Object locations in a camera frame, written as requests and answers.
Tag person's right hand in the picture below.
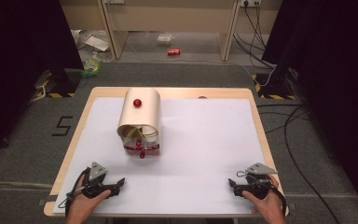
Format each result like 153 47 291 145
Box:
241 174 286 218

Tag row of red stick packets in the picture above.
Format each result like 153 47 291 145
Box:
124 143 160 152

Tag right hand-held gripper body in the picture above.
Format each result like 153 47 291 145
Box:
243 162 279 201

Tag green plastic bag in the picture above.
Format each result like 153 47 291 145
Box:
80 57 103 78

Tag white paper litter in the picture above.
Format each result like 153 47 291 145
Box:
71 29 112 53

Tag black cables from socket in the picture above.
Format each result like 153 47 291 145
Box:
232 2 276 70

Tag cream rounded storage box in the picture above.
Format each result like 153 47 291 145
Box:
117 87 162 147

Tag left hand-held gripper black cable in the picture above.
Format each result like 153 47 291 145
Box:
58 167 91 218

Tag white paper sheet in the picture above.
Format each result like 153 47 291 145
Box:
52 96 269 216

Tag hand-held gripper black cable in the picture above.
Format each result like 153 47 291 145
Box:
58 167 91 218
236 170 288 217

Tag red snack packets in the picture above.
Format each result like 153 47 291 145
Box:
123 136 161 160

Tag right hand-held gripper black cable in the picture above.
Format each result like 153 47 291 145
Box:
236 170 288 217

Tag white wall socket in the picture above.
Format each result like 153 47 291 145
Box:
240 0 262 8

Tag short white cable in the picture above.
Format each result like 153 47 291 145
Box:
30 85 48 103

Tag black curtain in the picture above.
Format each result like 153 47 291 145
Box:
261 0 358 220
0 0 85 162

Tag person's left hand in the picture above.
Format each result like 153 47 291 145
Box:
67 183 113 218

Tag beige wooden desk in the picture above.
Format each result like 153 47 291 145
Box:
59 0 282 62

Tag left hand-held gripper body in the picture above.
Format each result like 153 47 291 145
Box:
82 161 113 200

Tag clear plastic container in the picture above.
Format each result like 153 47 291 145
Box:
156 33 175 48

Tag black striped stand base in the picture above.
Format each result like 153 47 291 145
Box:
34 69 82 99
251 69 298 101

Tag black floor cables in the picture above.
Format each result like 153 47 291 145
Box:
255 103 343 224

